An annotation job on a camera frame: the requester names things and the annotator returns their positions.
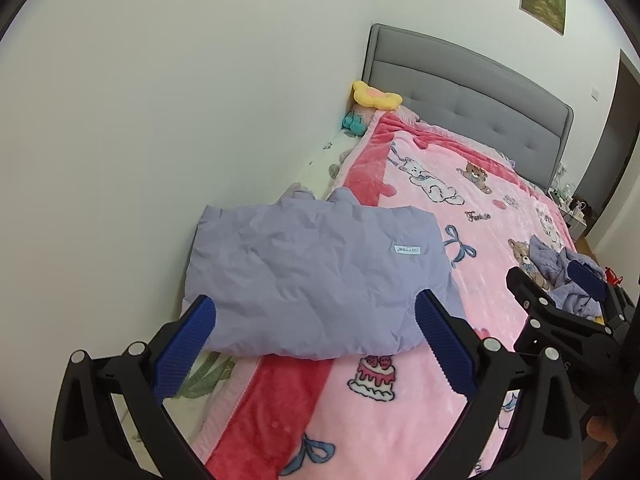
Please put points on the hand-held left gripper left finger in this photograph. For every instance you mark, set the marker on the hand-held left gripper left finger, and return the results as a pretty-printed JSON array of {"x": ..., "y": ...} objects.
[{"x": 182, "y": 350}]

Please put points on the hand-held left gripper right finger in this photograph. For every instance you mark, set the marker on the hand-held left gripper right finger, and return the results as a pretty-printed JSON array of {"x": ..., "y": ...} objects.
[{"x": 447, "y": 345}]

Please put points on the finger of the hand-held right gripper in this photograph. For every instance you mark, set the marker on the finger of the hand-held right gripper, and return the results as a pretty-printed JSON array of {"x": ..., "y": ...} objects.
[
  {"x": 530, "y": 292},
  {"x": 586, "y": 280}
]

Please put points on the grey-lavender garment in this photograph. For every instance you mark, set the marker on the grey-lavender garment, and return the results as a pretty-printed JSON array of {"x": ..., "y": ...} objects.
[{"x": 547, "y": 260}]

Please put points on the lavender padded jacket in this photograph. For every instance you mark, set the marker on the lavender padded jacket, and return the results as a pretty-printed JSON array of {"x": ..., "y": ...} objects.
[{"x": 300, "y": 280}]

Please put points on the small red object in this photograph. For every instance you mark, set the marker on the small red object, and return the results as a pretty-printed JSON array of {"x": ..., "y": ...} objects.
[{"x": 613, "y": 275}]

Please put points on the white nightstand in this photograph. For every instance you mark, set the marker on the white nightstand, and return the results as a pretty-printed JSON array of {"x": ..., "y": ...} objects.
[{"x": 575, "y": 222}]

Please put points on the pink printed blanket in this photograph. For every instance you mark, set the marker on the pink printed blanket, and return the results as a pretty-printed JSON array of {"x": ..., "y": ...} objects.
[{"x": 490, "y": 195}]

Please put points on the dark brown door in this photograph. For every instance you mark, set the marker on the dark brown door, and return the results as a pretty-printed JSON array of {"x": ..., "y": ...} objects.
[{"x": 615, "y": 135}]

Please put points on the white floral bed sheet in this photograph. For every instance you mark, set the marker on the white floral bed sheet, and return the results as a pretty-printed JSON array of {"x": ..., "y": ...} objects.
[{"x": 322, "y": 157}]

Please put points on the grey padded headboard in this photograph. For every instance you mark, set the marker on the grey padded headboard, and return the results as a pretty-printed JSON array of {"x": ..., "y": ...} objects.
[{"x": 450, "y": 75}]

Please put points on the teal plush toy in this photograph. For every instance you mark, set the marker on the teal plush toy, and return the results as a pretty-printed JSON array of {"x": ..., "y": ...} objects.
[{"x": 353, "y": 124}]

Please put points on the pink pillow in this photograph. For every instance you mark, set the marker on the pink pillow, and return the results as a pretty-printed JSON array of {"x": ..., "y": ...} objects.
[{"x": 367, "y": 114}]

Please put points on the yellow plush toy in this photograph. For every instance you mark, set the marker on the yellow plush toy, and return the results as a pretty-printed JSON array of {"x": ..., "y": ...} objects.
[{"x": 375, "y": 96}]

